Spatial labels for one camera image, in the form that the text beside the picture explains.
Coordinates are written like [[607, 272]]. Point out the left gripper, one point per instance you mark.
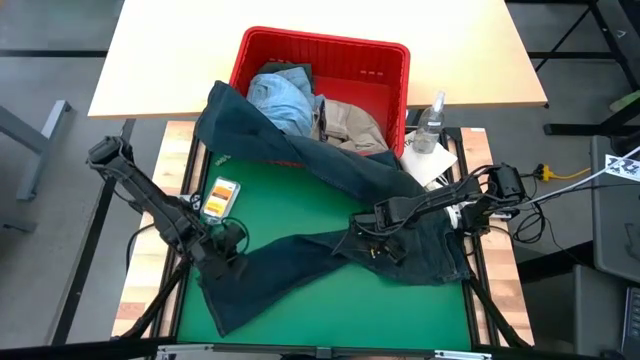
[[220, 262]]

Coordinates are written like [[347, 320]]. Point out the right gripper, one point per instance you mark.
[[372, 232]]

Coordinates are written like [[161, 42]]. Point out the dark blue jeans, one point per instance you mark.
[[280, 270]]

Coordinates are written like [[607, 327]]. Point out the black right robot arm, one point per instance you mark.
[[440, 195]]

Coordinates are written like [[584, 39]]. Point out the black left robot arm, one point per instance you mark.
[[150, 200]]

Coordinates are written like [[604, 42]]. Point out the red plastic laundry basket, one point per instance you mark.
[[350, 55]]

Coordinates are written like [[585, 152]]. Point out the orange label plastic package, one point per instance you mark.
[[220, 200]]

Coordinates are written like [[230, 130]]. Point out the small white adapter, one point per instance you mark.
[[195, 201]]

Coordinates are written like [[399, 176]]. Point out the aluminium bar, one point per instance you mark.
[[200, 348]]

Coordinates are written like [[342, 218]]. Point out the white cloth bag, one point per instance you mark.
[[425, 167]]

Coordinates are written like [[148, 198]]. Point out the green table mat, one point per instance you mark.
[[325, 320]]

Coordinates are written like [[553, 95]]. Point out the clear spray bottle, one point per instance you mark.
[[427, 132]]

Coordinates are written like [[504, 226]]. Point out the beige trousers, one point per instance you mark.
[[352, 127]]

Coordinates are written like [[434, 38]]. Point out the yellow power plug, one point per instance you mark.
[[546, 173]]

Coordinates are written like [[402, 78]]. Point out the light blue jeans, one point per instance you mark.
[[282, 100]]

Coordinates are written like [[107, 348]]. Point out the dark grey box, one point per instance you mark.
[[575, 310]]

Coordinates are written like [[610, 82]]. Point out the dark green garment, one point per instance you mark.
[[272, 66]]

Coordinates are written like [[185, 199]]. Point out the grey metal stand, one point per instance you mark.
[[37, 150]]

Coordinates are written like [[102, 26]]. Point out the light wooden table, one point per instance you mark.
[[175, 50]]

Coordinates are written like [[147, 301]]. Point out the grey cabinet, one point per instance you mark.
[[615, 225]]

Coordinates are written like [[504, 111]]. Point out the white logo tag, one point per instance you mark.
[[622, 167]]

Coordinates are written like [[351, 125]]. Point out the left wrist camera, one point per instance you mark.
[[232, 236]]

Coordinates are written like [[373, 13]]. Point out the black aluminium table frame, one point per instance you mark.
[[151, 305]]

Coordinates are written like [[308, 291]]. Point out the black desk frame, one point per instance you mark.
[[612, 40]]

